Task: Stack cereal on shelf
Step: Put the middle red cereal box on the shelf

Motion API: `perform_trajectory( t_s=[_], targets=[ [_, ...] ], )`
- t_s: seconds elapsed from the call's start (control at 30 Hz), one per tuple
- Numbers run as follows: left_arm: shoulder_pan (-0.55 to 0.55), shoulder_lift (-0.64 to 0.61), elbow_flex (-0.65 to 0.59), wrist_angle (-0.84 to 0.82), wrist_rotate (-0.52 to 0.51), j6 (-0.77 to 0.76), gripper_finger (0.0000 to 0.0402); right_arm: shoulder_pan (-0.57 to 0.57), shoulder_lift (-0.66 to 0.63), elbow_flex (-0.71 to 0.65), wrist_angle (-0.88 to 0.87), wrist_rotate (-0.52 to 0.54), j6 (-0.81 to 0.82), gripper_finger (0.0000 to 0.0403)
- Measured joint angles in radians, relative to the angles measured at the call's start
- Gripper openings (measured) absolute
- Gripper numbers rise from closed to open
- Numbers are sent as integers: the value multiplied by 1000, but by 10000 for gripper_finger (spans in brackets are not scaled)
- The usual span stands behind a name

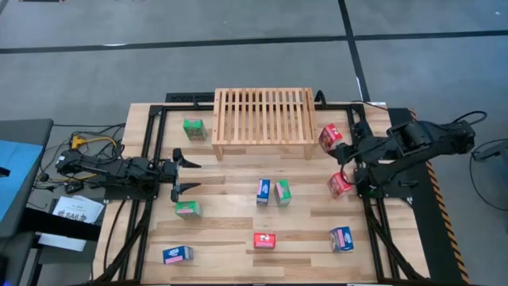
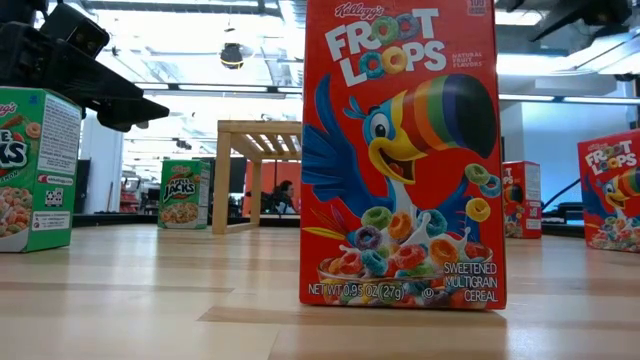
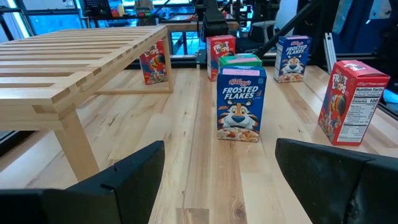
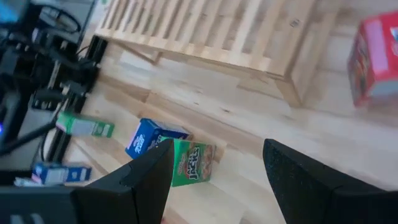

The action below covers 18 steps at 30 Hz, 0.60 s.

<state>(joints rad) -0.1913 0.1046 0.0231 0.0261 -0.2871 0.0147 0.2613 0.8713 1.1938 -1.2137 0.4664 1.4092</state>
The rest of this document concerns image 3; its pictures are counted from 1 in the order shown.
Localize silver aluminium extrusion bar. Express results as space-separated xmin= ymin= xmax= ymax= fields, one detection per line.
xmin=322 ymin=32 xmax=338 ymax=75

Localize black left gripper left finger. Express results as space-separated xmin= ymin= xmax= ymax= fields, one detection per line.
xmin=0 ymin=140 xmax=165 ymax=224

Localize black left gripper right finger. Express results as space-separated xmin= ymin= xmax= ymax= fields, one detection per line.
xmin=275 ymin=138 xmax=398 ymax=224

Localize blue Frosted Flakes cereal box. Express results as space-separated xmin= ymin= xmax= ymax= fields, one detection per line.
xmin=216 ymin=65 xmax=267 ymax=143
xmin=273 ymin=35 xmax=312 ymax=84

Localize wooden slatted shelf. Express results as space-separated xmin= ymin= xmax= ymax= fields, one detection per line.
xmin=0 ymin=24 xmax=174 ymax=183

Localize white stool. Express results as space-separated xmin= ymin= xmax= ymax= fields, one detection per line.
xmin=251 ymin=20 xmax=277 ymax=44

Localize red Froot Loops cereal box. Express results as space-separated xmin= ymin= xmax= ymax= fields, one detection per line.
xmin=139 ymin=39 xmax=169 ymax=86
xmin=206 ymin=34 xmax=236 ymax=82
xmin=317 ymin=60 xmax=391 ymax=147

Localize green Apple Jacks cereal box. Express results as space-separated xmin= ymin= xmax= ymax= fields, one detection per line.
xmin=218 ymin=53 xmax=263 ymax=70

